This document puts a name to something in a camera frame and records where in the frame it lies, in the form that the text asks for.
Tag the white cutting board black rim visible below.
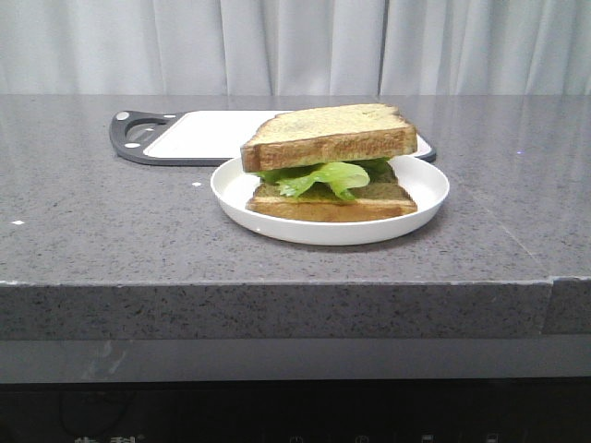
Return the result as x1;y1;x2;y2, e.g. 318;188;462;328
110;111;436;166

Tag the toasted bread slice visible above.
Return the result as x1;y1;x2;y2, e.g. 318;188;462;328
247;179;417;222
241;103;417;173

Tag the white curtain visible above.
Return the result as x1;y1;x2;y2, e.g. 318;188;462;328
1;1;590;96

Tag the green lettuce leaf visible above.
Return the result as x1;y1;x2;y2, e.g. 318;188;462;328
255;158;397;200

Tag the white round plate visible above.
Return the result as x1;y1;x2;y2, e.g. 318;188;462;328
211;155;450;245

